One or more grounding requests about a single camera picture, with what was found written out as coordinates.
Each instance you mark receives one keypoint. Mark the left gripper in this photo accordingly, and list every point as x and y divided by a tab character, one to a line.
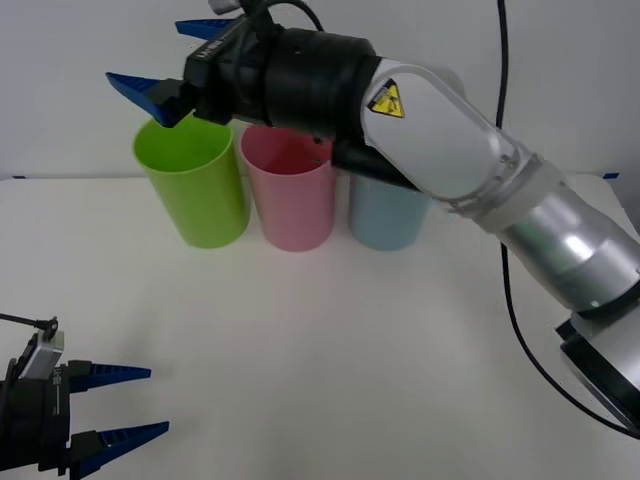
35	415

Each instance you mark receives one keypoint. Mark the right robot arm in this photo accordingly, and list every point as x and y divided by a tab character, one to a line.
425	125

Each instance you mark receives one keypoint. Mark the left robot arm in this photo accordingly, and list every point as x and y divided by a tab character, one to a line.
42	357

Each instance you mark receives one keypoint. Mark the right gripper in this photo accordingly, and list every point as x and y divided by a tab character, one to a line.
225	75

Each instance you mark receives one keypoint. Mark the green plastic bin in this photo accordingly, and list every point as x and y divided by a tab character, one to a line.
205	200

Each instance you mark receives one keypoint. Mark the pink plastic bin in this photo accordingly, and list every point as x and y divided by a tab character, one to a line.
295	210

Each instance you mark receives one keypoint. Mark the pale blue plastic bin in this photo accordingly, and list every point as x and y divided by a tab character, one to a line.
390	220

